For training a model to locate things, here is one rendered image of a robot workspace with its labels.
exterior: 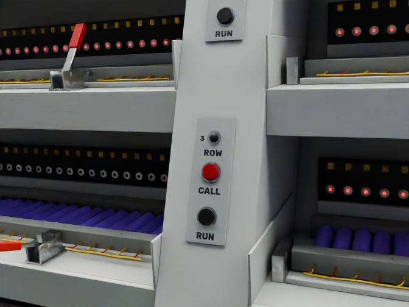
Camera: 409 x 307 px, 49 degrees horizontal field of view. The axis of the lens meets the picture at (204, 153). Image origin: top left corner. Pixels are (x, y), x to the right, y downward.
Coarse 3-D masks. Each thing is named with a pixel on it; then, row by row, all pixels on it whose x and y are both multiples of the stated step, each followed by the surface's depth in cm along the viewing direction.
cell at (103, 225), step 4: (120, 212) 61; (124, 212) 62; (112, 216) 60; (116, 216) 60; (120, 216) 60; (124, 216) 61; (104, 220) 59; (108, 220) 59; (112, 220) 59; (116, 220) 59; (100, 224) 57; (104, 224) 57; (108, 224) 58; (112, 224) 58
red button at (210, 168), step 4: (208, 164) 44; (212, 164) 44; (204, 168) 44; (208, 168) 44; (212, 168) 43; (216, 168) 43; (204, 172) 44; (208, 172) 44; (212, 172) 43; (216, 172) 43; (204, 176) 44; (208, 176) 44; (212, 176) 43; (216, 176) 43
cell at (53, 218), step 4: (68, 208) 64; (72, 208) 64; (76, 208) 65; (60, 212) 62; (64, 212) 63; (68, 212) 63; (52, 216) 61; (56, 216) 61; (60, 216) 62; (44, 220) 60; (48, 220) 60; (52, 220) 60; (56, 220) 61
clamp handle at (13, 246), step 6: (36, 234) 52; (42, 234) 52; (42, 240) 52; (0, 246) 46; (6, 246) 47; (12, 246) 47; (18, 246) 48; (24, 246) 49; (30, 246) 50; (36, 246) 51
